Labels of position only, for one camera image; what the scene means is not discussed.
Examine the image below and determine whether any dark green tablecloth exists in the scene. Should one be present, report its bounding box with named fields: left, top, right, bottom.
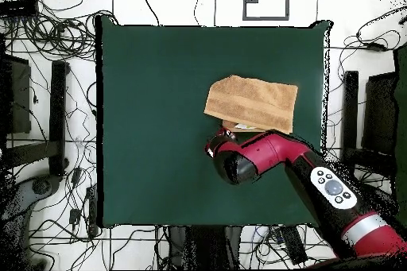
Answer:
left=95, top=16, right=333, bottom=229

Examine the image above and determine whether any grey square floor frame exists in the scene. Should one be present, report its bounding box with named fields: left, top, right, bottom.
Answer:
left=242, top=0, right=291, bottom=21

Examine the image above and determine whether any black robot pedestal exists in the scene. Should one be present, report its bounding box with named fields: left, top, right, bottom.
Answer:
left=168, top=225, right=242, bottom=270

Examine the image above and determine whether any black power adapter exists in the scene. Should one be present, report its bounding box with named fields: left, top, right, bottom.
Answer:
left=71, top=167, right=83, bottom=187
left=68, top=208, right=83, bottom=225

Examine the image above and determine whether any dark green cloth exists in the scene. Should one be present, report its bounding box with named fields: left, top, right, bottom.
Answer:
left=390, top=43, right=407, bottom=230

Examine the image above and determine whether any black metal stand frame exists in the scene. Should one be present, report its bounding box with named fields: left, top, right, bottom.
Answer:
left=0, top=60, right=70, bottom=178
left=339, top=70, right=398, bottom=183

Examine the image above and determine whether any dark rectangular panel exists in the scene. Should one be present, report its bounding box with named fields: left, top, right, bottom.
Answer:
left=0, top=54, right=32, bottom=135
left=361, top=72, right=398, bottom=157

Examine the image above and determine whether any black power strip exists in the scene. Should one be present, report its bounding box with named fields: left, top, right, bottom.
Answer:
left=85, top=184, right=99, bottom=237
left=278, top=225, right=308, bottom=266

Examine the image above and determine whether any black switch box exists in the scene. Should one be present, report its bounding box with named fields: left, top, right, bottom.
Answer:
left=0, top=0, right=40, bottom=19

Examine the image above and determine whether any dark office chair base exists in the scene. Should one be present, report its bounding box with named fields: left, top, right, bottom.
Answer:
left=0, top=173, right=63, bottom=270

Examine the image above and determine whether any orange terry towel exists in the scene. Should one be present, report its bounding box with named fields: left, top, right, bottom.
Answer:
left=203, top=74, right=299, bottom=135

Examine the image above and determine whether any black cable tangle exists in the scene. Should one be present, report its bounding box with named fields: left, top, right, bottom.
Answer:
left=0, top=0, right=120, bottom=62

